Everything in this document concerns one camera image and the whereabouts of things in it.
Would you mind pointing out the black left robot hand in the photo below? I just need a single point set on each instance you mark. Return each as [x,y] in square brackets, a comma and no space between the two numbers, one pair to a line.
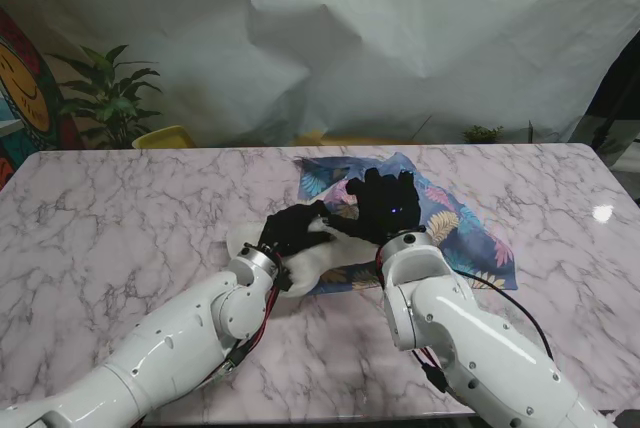
[290,230]

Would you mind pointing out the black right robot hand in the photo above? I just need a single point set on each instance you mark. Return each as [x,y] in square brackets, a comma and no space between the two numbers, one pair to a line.
[390,208]

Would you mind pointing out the white pillow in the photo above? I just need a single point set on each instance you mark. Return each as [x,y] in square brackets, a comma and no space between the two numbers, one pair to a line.
[330,258]

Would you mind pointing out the blue leaf-print pillowcase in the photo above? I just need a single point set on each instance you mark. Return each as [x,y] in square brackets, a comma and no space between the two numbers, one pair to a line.
[470,243]

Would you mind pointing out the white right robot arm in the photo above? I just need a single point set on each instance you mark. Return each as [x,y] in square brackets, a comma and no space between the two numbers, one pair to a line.
[460,328]

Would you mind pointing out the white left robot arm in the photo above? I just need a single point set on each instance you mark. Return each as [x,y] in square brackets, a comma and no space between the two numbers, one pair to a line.
[165,343]

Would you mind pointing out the yellow wooden bench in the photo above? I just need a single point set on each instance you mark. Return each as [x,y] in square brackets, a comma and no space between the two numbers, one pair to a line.
[360,140]

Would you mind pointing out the small green plant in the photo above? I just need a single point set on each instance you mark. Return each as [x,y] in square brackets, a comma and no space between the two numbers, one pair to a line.
[482,134]

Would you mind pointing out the yellow plastic chair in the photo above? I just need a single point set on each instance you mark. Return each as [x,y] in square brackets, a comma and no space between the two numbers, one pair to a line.
[162,138]

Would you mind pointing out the white backdrop sheet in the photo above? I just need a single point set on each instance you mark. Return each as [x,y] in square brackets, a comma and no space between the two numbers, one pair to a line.
[350,38]

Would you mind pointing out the large green potted plant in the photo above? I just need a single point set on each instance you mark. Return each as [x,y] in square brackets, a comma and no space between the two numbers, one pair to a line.
[112,103]

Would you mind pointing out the dark stand with equipment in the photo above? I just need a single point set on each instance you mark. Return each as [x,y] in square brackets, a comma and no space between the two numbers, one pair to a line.
[617,98]

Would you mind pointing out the colourful smiley face board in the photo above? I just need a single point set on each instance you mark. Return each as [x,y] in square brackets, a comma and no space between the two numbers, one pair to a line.
[25,93]

